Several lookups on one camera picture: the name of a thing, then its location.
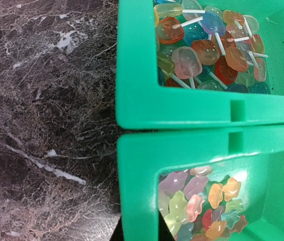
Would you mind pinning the green three-compartment bin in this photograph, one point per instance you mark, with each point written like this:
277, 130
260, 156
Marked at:
239, 134

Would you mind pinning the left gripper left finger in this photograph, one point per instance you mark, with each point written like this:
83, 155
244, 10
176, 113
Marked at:
118, 232

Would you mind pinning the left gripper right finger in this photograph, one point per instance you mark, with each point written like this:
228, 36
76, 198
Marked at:
164, 232

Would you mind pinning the wrapped colourful candies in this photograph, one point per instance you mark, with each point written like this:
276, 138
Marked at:
207, 48

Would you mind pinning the star gummy candies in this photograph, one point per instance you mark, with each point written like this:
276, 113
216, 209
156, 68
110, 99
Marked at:
195, 205

